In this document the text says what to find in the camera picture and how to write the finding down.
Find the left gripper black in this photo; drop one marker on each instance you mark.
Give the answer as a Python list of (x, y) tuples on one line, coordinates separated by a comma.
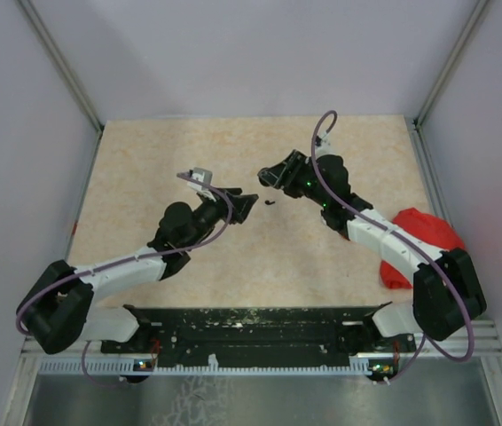
[(242, 204)]

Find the white cable duct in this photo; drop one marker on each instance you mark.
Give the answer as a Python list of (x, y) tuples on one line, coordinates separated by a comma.
[(139, 366)]

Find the red cloth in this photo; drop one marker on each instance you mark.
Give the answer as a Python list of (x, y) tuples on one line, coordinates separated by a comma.
[(428, 228)]

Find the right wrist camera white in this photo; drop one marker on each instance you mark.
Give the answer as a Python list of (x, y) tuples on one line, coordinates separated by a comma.
[(322, 147)]

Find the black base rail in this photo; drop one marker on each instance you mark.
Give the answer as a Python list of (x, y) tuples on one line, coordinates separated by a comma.
[(258, 337)]

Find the left aluminium frame post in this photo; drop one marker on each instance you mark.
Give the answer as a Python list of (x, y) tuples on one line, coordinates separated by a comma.
[(61, 65)]

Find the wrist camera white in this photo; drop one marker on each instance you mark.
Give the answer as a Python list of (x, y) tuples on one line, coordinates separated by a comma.
[(322, 147), (200, 181)]

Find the right aluminium frame post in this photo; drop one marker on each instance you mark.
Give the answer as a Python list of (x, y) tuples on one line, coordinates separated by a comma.
[(474, 21)]

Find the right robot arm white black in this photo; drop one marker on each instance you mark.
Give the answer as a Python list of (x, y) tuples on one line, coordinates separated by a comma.
[(445, 287)]

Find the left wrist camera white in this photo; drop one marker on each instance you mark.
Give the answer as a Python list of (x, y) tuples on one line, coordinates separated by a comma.
[(200, 181)]

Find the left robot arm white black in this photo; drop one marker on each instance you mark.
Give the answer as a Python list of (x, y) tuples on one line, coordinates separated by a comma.
[(62, 306)]

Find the aluminium frame post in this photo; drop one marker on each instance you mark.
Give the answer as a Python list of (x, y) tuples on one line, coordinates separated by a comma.
[(61, 65), (474, 21)]

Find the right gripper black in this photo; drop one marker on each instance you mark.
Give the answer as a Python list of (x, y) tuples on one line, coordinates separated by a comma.
[(287, 171)]

